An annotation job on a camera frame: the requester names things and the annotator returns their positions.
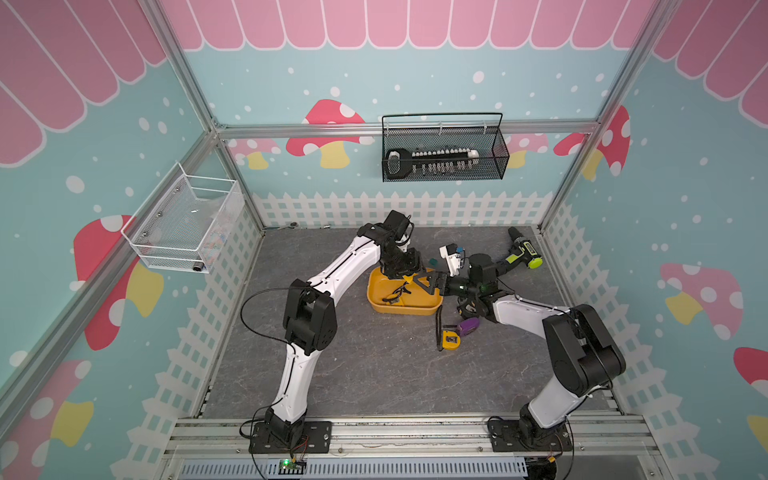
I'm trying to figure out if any yellow plastic storage box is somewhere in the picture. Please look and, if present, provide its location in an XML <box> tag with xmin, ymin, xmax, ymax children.
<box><xmin>367</xmin><ymin>268</ymin><xmax>443</xmax><ymax>316</ymax></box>

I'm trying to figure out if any purple tape measure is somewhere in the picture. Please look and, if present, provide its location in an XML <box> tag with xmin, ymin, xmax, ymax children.
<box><xmin>456</xmin><ymin>317</ymin><xmax>480</xmax><ymax>337</ymax></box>

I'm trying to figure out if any small yellow tape measure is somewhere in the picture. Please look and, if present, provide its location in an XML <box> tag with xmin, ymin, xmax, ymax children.
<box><xmin>440</xmin><ymin>330</ymin><xmax>461</xmax><ymax>351</ymax></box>

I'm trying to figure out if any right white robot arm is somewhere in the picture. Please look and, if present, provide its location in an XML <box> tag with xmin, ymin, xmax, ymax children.
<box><xmin>407</xmin><ymin>254</ymin><xmax>626</xmax><ymax>449</ymax></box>

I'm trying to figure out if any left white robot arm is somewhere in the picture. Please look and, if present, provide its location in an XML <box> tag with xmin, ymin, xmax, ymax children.
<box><xmin>264</xmin><ymin>210</ymin><xmax>422</xmax><ymax>448</ymax></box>

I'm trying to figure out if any green black power drill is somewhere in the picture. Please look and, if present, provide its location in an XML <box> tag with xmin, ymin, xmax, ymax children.
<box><xmin>505</xmin><ymin>227</ymin><xmax>543</xmax><ymax>270</ymax></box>

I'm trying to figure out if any small green circuit board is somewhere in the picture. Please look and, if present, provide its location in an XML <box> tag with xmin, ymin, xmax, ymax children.
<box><xmin>277</xmin><ymin>459</ymin><xmax>307</xmax><ymax>475</ymax></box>

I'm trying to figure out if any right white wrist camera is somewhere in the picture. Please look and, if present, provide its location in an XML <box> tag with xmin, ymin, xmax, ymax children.
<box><xmin>439</xmin><ymin>243</ymin><xmax>466</xmax><ymax>277</ymax></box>

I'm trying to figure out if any socket set rail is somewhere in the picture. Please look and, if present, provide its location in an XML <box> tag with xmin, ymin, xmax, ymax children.
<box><xmin>382</xmin><ymin>148</ymin><xmax>480</xmax><ymax>180</ymax></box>

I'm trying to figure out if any black wire wall basket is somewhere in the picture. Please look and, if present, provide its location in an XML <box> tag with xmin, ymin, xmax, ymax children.
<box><xmin>380</xmin><ymin>112</ymin><xmax>510</xmax><ymax>182</ymax></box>

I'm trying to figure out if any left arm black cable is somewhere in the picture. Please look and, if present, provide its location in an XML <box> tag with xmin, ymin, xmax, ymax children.
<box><xmin>239</xmin><ymin>287</ymin><xmax>295</xmax><ymax>355</ymax></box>

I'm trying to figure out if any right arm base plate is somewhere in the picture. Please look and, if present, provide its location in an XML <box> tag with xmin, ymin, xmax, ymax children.
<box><xmin>486</xmin><ymin>416</ymin><xmax>573</xmax><ymax>455</ymax></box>

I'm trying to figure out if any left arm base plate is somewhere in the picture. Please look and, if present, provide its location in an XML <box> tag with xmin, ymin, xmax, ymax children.
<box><xmin>245</xmin><ymin>421</ymin><xmax>333</xmax><ymax>455</ymax></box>

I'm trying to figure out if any white wire wall basket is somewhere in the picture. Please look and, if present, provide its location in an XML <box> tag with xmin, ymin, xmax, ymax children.
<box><xmin>121</xmin><ymin>164</ymin><xmax>245</xmax><ymax>274</ymax></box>

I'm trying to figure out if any grey cable duct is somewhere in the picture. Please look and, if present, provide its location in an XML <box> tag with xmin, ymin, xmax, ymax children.
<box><xmin>178</xmin><ymin>457</ymin><xmax>529</xmax><ymax>479</ymax></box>

